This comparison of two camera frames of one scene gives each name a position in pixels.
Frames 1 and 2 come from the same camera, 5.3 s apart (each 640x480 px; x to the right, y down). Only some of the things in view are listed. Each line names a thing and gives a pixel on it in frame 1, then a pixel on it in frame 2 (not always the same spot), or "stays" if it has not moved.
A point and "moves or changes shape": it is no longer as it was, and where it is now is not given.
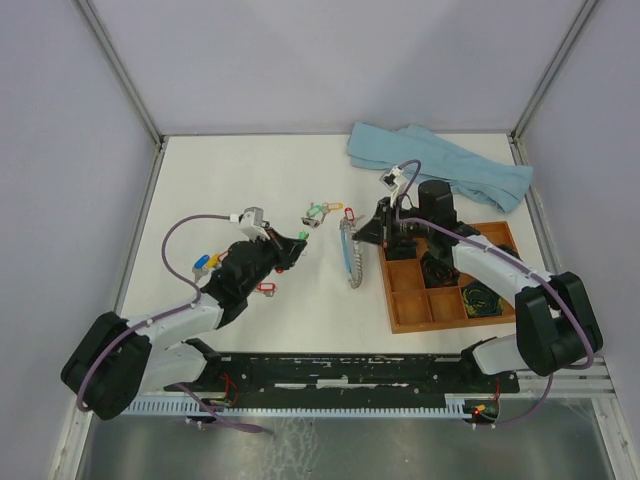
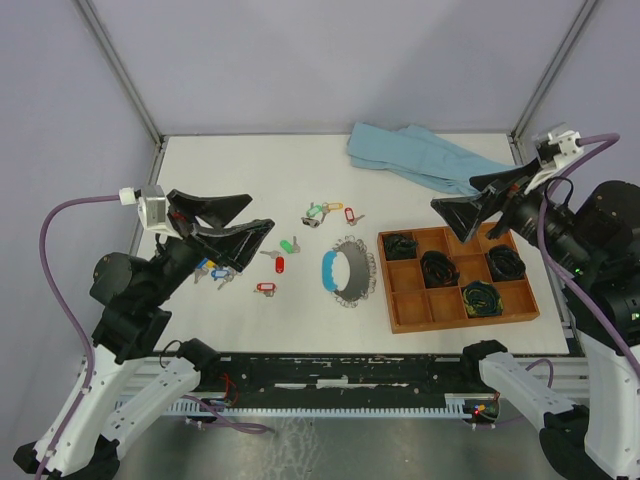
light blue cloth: (503, 183) stays
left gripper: (288, 250) -> (236, 243)
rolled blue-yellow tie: (480, 301) stays
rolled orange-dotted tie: (437, 273) stays
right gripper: (379, 228) -> (465, 212)
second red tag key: (266, 288) stays
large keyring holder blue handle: (351, 251) moves or changes shape
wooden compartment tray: (415, 307) stays
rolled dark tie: (401, 249) stays
